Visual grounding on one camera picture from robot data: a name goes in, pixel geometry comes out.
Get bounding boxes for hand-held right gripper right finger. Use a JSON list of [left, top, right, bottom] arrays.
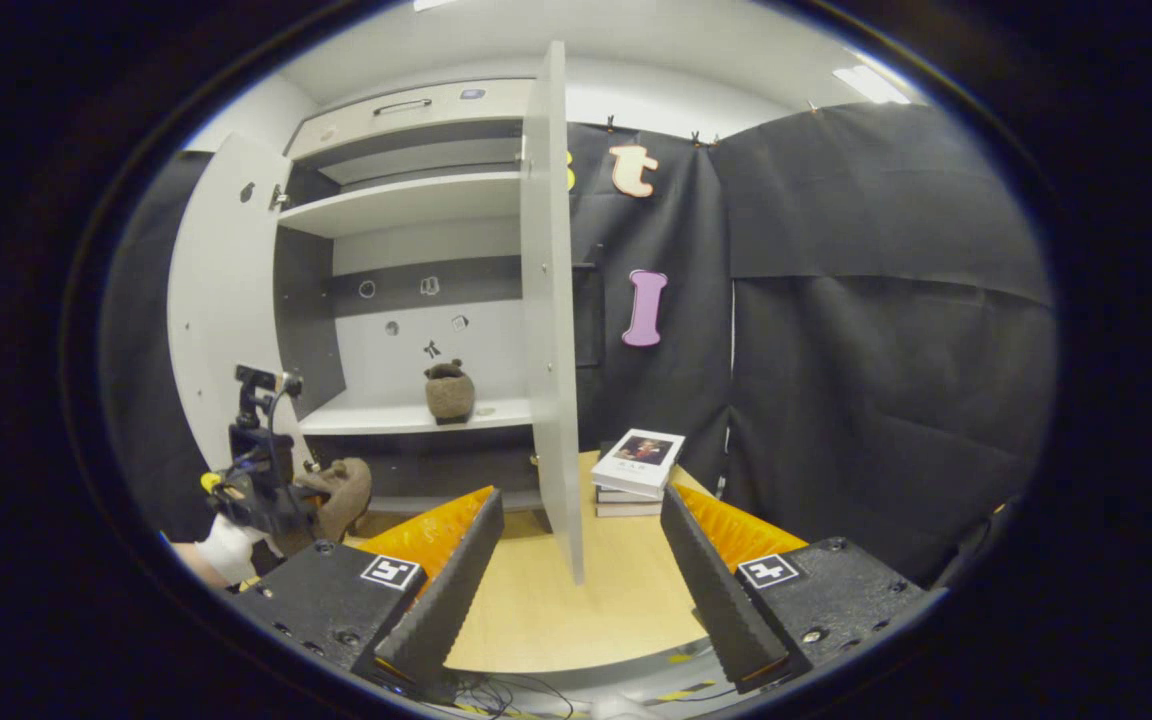
[[660, 484, 928, 694]]

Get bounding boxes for grey book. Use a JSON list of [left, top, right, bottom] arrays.
[[594, 485, 667, 520]]

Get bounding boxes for white portrait cover book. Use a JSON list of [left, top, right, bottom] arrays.
[[591, 428, 687, 499]]

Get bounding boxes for brown fuzzy shoe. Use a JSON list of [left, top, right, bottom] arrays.
[[294, 457, 375, 549], [423, 359, 478, 427]]

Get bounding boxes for black backdrop cloth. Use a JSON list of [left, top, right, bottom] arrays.
[[101, 100, 1059, 586]]

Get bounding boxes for small ceiling light panel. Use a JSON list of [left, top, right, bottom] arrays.
[[833, 65, 913, 107]]

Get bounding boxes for white cabinet door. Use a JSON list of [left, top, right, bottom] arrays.
[[166, 130, 323, 471], [519, 40, 587, 587]]

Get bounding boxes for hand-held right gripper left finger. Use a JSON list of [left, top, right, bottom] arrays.
[[229, 487, 506, 696]]

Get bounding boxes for white shoe cabinet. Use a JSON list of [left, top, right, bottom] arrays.
[[271, 78, 549, 516]]

